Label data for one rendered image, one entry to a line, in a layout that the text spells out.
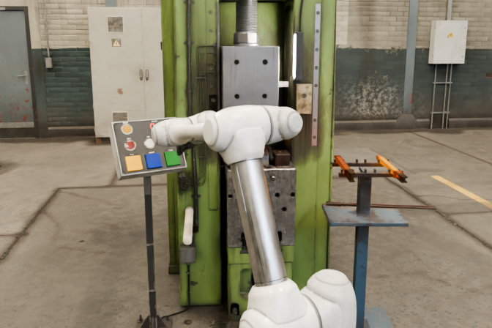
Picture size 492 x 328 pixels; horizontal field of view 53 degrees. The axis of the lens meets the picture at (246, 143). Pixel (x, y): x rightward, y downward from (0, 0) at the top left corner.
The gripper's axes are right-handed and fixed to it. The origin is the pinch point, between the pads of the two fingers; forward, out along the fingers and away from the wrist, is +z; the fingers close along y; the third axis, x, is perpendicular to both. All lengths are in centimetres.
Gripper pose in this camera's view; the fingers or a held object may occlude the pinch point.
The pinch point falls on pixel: (180, 150)
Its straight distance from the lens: 240.0
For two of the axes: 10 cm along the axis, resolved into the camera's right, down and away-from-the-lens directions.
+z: -4.3, 3.4, 8.4
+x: -2.5, -9.4, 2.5
